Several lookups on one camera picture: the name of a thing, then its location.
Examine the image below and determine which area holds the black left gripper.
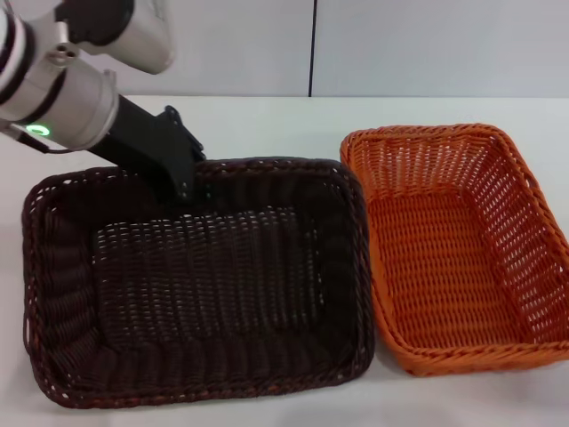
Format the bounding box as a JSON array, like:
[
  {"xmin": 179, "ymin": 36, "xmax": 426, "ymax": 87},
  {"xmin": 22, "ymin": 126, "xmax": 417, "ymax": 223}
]
[{"xmin": 90, "ymin": 94, "xmax": 207, "ymax": 207}]

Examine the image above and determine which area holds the dark brown wicker basket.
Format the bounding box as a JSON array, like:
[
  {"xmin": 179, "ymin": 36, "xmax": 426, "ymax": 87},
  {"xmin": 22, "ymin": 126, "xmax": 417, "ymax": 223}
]
[{"xmin": 20, "ymin": 156, "xmax": 375, "ymax": 409}]

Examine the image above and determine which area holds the orange wicker basket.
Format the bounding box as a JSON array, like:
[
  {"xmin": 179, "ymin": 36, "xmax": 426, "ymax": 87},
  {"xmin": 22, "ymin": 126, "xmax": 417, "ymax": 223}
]
[{"xmin": 339, "ymin": 123, "xmax": 569, "ymax": 378}]

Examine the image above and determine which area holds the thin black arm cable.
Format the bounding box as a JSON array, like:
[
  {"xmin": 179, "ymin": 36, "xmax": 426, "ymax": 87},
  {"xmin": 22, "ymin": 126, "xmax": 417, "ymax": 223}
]
[{"xmin": 12, "ymin": 125, "xmax": 72, "ymax": 156}]

